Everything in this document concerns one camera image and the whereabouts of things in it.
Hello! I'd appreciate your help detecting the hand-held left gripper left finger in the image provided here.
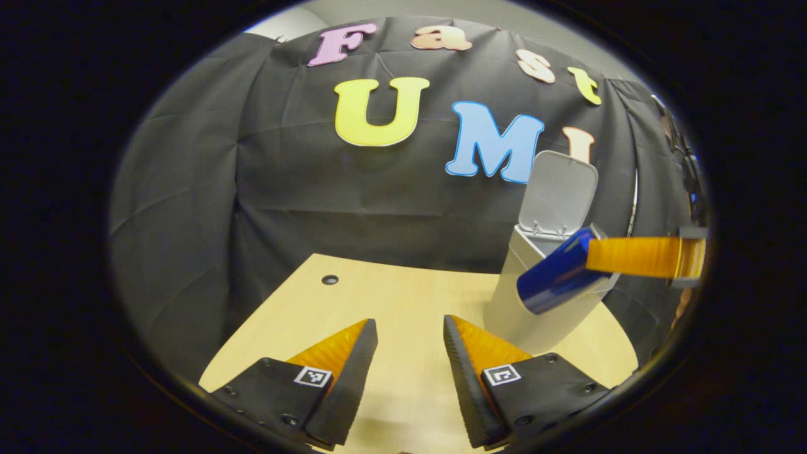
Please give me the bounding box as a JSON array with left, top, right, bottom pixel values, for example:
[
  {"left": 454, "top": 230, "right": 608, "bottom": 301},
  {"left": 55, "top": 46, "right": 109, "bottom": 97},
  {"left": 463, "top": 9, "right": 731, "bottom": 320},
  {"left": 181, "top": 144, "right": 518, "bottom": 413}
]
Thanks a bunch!
[{"left": 211, "top": 318, "right": 379, "bottom": 450}]

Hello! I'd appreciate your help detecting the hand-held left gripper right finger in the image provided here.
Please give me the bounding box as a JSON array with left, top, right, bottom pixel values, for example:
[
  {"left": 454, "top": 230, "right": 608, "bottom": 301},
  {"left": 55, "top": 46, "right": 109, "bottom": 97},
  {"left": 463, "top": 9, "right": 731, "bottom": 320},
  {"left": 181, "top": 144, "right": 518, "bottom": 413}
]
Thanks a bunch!
[{"left": 443, "top": 314, "right": 611, "bottom": 450}]

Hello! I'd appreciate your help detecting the blue pop can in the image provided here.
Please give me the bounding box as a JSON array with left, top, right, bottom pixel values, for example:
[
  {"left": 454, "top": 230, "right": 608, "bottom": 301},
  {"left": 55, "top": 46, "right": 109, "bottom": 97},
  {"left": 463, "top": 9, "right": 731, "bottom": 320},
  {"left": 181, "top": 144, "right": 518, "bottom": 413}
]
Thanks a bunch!
[{"left": 516, "top": 228, "right": 615, "bottom": 315}]

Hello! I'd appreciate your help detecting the white desktop garbage bin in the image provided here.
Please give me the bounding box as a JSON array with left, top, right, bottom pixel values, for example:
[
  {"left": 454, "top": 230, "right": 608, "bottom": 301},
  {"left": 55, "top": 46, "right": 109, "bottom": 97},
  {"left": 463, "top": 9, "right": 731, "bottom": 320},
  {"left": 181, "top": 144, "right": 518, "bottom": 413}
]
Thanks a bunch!
[{"left": 482, "top": 150, "right": 622, "bottom": 355}]

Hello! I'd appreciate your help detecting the wooden desktop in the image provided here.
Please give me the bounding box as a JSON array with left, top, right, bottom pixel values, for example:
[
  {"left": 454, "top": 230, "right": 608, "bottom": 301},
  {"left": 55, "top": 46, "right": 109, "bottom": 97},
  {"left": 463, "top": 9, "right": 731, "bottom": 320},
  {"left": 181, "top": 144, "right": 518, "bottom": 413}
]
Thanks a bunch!
[{"left": 199, "top": 253, "right": 639, "bottom": 454}]

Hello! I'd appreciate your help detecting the black backdrop cloth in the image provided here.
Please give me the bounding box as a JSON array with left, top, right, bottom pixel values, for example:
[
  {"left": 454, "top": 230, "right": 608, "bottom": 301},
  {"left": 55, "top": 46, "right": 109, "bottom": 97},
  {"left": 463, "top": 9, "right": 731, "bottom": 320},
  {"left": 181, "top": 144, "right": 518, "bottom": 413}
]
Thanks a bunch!
[{"left": 108, "top": 16, "right": 700, "bottom": 379}]

